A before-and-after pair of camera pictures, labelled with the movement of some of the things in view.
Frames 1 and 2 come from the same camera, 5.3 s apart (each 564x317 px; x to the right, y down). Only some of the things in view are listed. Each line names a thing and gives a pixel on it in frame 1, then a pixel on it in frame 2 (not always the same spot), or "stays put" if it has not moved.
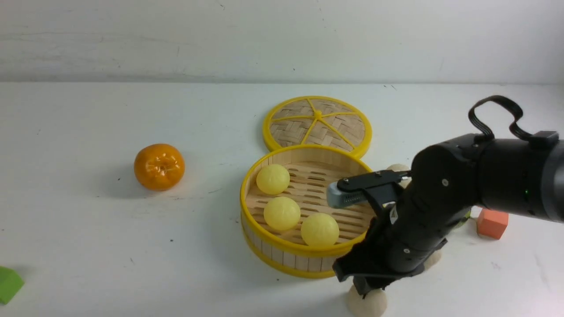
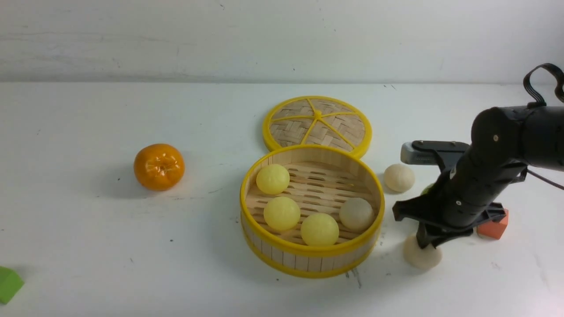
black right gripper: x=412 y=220 to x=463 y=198
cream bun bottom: x=374 y=304 to x=356 y=213
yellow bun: x=282 y=213 stays put
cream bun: x=406 y=181 stays put
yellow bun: x=319 y=229 stays put
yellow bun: x=272 y=179 stays put
